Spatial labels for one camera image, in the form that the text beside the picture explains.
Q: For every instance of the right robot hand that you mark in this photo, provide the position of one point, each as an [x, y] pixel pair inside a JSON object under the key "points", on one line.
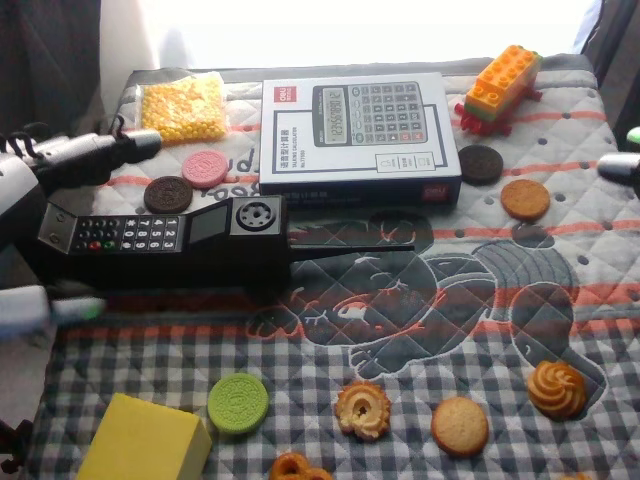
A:
{"points": [[622, 165]]}

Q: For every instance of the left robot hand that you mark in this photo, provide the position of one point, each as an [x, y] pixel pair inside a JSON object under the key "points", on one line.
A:
{"points": [[70, 155]]}

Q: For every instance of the large black toy phone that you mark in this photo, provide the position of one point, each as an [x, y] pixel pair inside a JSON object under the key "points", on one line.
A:
{"points": [[150, 270]]}

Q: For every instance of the white calculator box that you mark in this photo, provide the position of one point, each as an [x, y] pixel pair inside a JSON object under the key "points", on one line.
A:
{"points": [[300, 150]]}

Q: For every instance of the dark curtain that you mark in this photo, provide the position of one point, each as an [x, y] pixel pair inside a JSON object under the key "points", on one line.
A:
{"points": [[45, 60], [617, 75]]}

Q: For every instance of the brown round biscuit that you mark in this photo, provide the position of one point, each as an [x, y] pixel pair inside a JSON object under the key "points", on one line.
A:
{"points": [[525, 200]]}

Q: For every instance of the brown sandwich cookie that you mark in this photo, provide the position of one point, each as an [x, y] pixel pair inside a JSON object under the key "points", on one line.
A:
{"points": [[168, 195]]}

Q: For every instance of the bag of yellow beads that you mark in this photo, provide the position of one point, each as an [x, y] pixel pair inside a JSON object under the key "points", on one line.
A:
{"points": [[180, 110]]}

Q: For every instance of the pink sandwich cookie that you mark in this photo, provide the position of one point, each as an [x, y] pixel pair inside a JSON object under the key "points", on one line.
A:
{"points": [[204, 170]]}

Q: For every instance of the dark sandwich cookie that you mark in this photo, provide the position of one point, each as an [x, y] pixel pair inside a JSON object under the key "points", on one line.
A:
{"points": [[480, 165]]}

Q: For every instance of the orange toy brick model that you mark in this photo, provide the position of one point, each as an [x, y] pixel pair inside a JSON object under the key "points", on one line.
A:
{"points": [[502, 85]]}

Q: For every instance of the grey quilt with bear print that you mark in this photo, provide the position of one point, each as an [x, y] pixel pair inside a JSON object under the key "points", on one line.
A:
{"points": [[450, 310]]}

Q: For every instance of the swirl butter cookie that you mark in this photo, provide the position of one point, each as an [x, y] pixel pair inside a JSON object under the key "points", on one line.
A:
{"points": [[557, 392]]}

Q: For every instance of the yellow foam block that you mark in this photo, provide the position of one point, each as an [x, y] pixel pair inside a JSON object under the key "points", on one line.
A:
{"points": [[140, 445]]}

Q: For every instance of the green sandwich cookie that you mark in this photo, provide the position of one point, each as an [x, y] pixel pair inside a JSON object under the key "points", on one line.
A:
{"points": [[238, 403]]}

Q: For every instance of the pale round biscuit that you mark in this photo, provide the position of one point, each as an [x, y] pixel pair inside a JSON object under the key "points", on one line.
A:
{"points": [[460, 426]]}

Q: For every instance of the golden butter cookie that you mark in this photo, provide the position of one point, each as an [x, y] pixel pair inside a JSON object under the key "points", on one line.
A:
{"points": [[576, 476]]}

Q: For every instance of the pretzel butter cookie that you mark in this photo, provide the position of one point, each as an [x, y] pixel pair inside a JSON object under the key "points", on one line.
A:
{"points": [[292, 469]]}

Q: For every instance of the black bracket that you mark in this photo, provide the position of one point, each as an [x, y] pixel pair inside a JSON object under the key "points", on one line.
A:
{"points": [[12, 445]]}

